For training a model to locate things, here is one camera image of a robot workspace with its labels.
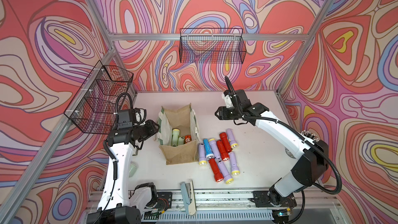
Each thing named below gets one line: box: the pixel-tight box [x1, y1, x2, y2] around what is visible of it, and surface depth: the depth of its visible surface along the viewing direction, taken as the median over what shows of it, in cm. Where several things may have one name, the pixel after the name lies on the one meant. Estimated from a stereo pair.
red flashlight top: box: [219, 131, 233, 153], surface depth 93 cm
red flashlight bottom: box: [208, 158, 224, 182], surface depth 82 cm
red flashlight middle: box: [216, 139, 230, 161], surface depth 89 cm
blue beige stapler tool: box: [179, 179, 197, 216], surface depth 74 cm
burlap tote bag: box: [153, 103, 201, 165], surface depth 85 cm
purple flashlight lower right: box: [229, 151, 240, 176], surface depth 83 cm
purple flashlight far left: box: [197, 142, 207, 166], surface depth 87 cm
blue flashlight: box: [203, 138, 215, 160], surface depth 88 cm
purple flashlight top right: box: [225, 128, 239, 149], surface depth 94 cm
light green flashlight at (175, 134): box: [171, 128, 181, 147], surface depth 95 cm
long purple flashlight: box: [216, 159, 234, 185], surface depth 81 cm
